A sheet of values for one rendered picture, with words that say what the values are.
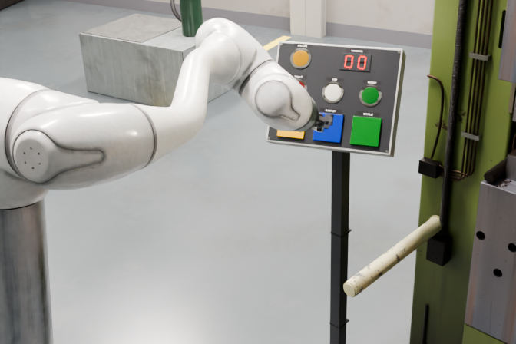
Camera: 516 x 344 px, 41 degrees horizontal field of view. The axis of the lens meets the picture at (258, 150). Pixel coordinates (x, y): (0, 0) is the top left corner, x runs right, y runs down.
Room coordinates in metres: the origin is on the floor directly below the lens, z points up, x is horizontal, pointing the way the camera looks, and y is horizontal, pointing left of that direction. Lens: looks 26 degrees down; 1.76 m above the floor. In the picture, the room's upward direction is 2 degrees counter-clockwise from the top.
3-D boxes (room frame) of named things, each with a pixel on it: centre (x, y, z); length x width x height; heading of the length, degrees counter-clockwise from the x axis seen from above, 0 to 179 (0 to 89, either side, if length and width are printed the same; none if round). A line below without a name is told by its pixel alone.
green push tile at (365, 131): (1.65, -0.28, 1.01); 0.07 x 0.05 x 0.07; 70
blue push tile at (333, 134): (1.68, -0.19, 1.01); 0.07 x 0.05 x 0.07; 70
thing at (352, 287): (1.64, -0.38, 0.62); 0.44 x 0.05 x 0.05; 135
